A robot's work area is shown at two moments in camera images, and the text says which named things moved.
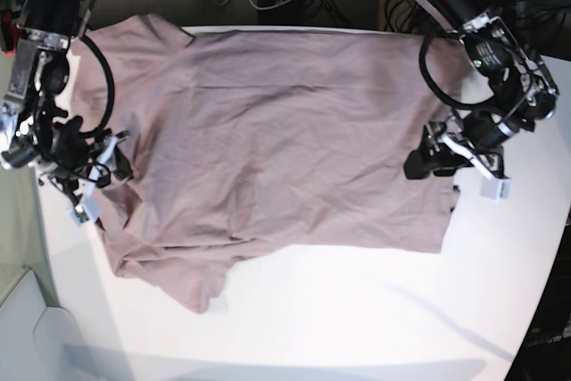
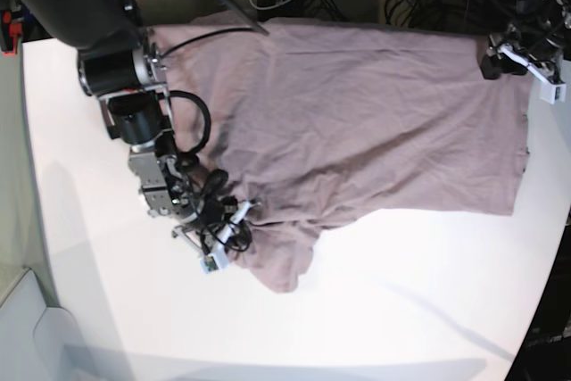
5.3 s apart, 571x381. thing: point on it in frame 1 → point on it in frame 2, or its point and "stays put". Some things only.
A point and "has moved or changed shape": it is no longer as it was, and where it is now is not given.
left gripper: (73, 152) → (203, 211)
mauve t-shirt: (245, 141) has moved or changed shape
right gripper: (483, 130) → (539, 43)
